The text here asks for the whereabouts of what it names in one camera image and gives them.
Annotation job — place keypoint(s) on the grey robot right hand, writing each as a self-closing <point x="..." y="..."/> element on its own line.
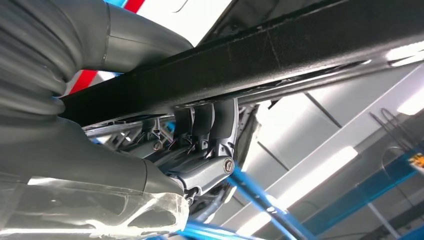
<point x="82" y="165"/>

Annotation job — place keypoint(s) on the blue metal shelf rack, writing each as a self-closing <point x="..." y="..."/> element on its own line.
<point x="348" y="195"/>

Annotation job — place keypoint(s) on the white car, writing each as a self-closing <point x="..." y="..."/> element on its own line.
<point x="185" y="20"/>

